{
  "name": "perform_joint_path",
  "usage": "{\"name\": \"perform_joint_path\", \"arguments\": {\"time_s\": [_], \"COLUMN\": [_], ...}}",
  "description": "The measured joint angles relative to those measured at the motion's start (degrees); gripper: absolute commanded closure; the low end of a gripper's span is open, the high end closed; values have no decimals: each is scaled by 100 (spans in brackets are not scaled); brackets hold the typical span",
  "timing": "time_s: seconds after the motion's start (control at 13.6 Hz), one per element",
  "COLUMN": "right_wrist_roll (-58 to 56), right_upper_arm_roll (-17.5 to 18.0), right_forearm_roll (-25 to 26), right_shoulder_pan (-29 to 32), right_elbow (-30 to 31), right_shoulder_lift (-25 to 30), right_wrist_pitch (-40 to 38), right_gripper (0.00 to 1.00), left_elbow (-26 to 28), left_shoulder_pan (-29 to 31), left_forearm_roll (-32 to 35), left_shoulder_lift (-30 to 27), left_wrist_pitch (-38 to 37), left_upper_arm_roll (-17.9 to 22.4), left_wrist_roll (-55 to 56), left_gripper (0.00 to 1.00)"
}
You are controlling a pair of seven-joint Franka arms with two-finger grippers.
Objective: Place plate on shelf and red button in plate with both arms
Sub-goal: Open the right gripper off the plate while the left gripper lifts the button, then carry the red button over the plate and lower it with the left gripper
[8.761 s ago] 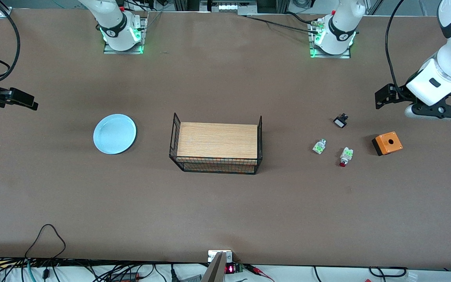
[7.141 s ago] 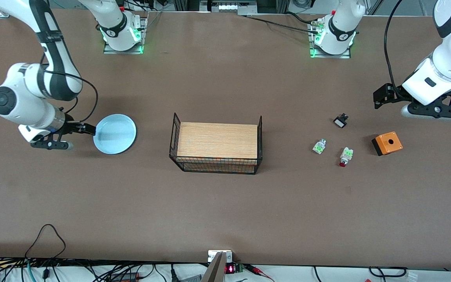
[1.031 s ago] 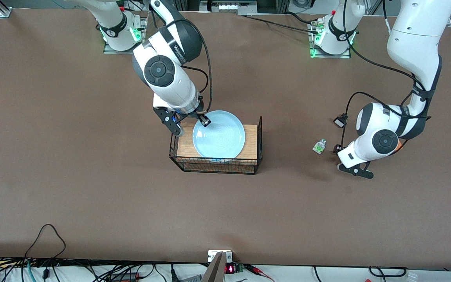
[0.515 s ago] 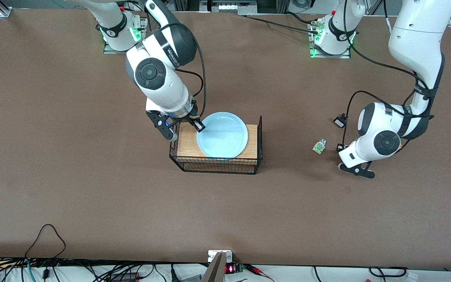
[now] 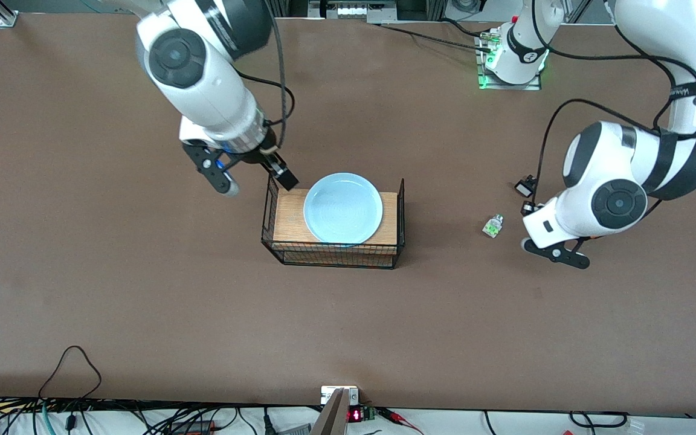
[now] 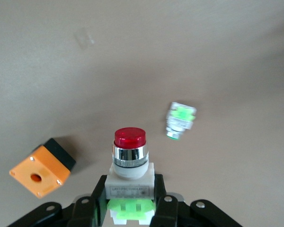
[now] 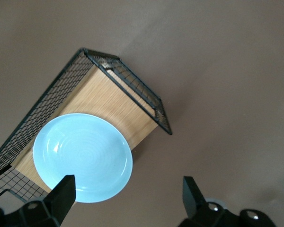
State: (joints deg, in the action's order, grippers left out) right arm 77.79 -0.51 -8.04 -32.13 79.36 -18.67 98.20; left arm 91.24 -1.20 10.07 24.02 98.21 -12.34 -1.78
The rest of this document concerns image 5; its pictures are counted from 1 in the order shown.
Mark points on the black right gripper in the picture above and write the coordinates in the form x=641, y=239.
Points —
x=261, y=156

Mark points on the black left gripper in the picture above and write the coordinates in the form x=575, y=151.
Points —
x=527, y=188

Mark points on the light blue round plate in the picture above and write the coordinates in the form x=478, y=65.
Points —
x=343, y=208

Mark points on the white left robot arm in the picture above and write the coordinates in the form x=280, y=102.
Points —
x=620, y=169

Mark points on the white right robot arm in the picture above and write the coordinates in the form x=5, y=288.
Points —
x=203, y=78

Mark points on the black button with white face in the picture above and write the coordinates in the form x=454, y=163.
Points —
x=524, y=188

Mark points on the wooden shelf board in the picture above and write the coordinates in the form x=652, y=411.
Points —
x=287, y=220

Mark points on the red alligator clip lead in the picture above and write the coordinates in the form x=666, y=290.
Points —
x=399, y=417

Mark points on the red digit display module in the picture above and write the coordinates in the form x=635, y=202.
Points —
x=357, y=414

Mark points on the green push button switch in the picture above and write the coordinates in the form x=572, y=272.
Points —
x=492, y=227

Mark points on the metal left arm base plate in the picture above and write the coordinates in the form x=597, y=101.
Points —
x=508, y=87

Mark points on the grey metal mount bar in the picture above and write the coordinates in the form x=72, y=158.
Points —
x=331, y=417

